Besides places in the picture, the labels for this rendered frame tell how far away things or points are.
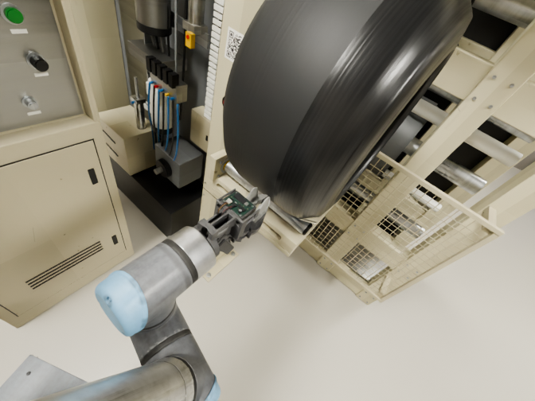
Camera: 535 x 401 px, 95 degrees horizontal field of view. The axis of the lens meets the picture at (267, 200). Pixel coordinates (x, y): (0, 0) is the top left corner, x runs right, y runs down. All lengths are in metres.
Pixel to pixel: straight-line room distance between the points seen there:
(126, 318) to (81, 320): 1.18
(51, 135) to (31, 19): 0.28
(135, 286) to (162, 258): 0.05
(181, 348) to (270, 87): 0.46
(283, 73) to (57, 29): 0.63
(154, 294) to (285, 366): 1.22
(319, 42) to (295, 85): 0.07
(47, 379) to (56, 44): 0.84
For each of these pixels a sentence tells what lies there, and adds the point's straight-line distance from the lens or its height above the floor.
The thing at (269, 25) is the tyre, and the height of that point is 1.35.
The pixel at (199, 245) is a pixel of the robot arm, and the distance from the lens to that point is 0.43.
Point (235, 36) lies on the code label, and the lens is 0.77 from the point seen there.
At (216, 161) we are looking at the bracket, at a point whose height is 0.94.
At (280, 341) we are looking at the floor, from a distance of 1.56.
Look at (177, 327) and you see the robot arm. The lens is 0.51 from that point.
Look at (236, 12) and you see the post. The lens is 0.77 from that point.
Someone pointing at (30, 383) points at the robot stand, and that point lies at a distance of 0.93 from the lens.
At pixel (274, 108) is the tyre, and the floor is 1.25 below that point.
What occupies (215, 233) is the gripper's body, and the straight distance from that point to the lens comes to 0.44.
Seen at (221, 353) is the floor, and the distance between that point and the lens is 1.48.
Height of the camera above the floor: 1.46
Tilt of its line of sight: 46 degrees down
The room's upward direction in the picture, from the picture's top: 23 degrees clockwise
